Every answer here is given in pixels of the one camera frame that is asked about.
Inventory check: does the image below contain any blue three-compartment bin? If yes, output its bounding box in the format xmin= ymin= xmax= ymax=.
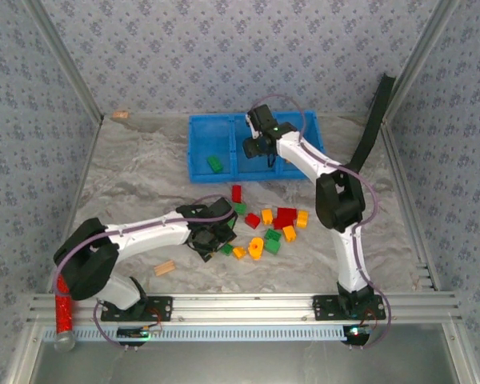
xmin=188 ymin=110 xmax=327 ymax=184

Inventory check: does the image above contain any large red lego brick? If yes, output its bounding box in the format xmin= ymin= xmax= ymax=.
xmin=272 ymin=206 xmax=298 ymax=230

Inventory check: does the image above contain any ridged wooden block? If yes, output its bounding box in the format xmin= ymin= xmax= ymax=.
xmin=153 ymin=259 xmax=176 ymax=277

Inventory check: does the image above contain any left controller board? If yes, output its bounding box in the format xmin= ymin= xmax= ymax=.
xmin=117 ymin=326 xmax=163 ymax=346

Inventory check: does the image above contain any controller board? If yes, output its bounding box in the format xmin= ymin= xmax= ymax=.
xmin=117 ymin=326 xmax=163 ymax=346
xmin=342 ymin=324 xmax=372 ymax=346

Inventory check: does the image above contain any red glitter tube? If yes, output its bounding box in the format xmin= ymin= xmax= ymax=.
xmin=54 ymin=275 xmax=78 ymax=353

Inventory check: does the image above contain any right controller board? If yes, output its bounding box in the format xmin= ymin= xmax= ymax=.
xmin=342 ymin=324 xmax=372 ymax=346

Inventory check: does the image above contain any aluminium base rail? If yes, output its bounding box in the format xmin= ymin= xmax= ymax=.
xmin=26 ymin=291 xmax=463 ymax=323

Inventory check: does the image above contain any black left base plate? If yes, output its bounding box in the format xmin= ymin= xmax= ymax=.
xmin=99 ymin=295 xmax=174 ymax=323

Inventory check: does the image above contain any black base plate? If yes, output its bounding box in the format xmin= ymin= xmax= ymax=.
xmin=312 ymin=294 xmax=387 ymax=321
xmin=99 ymin=295 xmax=174 ymax=323

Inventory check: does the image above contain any slotted pale blue cable duct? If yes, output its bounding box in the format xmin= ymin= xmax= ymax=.
xmin=42 ymin=324 xmax=347 ymax=343

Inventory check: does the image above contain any aluminium back rail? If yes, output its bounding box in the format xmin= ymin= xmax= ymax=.
xmin=102 ymin=110 xmax=387 ymax=119

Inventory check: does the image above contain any black strap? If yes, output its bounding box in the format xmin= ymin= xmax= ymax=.
xmin=350 ymin=73 xmax=397 ymax=173

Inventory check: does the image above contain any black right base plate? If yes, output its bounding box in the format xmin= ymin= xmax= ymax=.
xmin=312 ymin=294 xmax=387 ymax=321

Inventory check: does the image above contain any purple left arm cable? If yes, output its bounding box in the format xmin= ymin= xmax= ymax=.
xmin=52 ymin=194 xmax=239 ymax=351

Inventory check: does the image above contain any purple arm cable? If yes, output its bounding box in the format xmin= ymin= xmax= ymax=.
xmin=52 ymin=194 xmax=239 ymax=351
xmin=246 ymin=94 xmax=393 ymax=350

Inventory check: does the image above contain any aluminium frame post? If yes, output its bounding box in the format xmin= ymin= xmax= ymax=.
xmin=22 ymin=0 xmax=106 ymax=123
xmin=382 ymin=0 xmax=463 ymax=125

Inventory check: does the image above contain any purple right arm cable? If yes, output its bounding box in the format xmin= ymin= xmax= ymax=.
xmin=246 ymin=94 xmax=393 ymax=350

